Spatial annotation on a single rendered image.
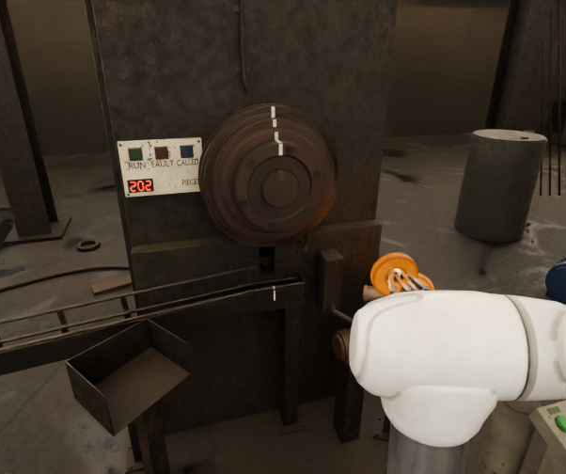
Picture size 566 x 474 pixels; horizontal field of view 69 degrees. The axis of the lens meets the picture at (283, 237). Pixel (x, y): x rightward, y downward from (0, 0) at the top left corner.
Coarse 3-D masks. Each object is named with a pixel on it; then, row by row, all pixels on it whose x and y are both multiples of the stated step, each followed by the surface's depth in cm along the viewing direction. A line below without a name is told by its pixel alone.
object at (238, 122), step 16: (256, 112) 123; (288, 112) 126; (224, 128) 122; (240, 128) 124; (320, 128) 131; (224, 144) 124; (208, 160) 125; (336, 160) 137; (208, 176) 127; (336, 176) 139; (208, 192) 129; (336, 192) 141; (208, 208) 131; (224, 224) 134; (240, 240) 138; (256, 240) 140; (272, 240) 142; (288, 240) 144
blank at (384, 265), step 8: (384, 256) 133; (392, 256) 132; (400, 256) 131; (408, 256) 134; (376, 264) 133; (384, 264) 132; (392, 264) 132; (400, 264) 132; (408, 264) 133; (416, 264) 133; (376, 272) 133; (384, 272) 133; (408, 272) 134; (416, 272) 134; (376, 280) 134; (384, 280) 135; (376, 288) 136; (384, 288) 136
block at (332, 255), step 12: (324, 252) 157; (336, 252) 157; (324, 264) 152; (336, 264) 153; (324, 276) 154; (336, 276) 155; (324, 288) 156; (336, 288) 157; (324, 300) 158; (336, 300) 159; (324, 312) 160
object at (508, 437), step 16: (496, 416) 129; (512, 416) 123; (496, 432) 129; (512, 432) 125; (528, 432) 124; (496, 448) 131; (512, 448) 127; (480, 464) 139; (496, 464) 132; (512, 464) 130
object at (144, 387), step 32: (96, 352) 119; (128, 352) 128; (160, 352) 132; (96, 384) 122; (128, 384) 121; (160, 384) 121; (96, 416) 110; (128, 416) 111; (160, 416) 128; (160, 448) 132
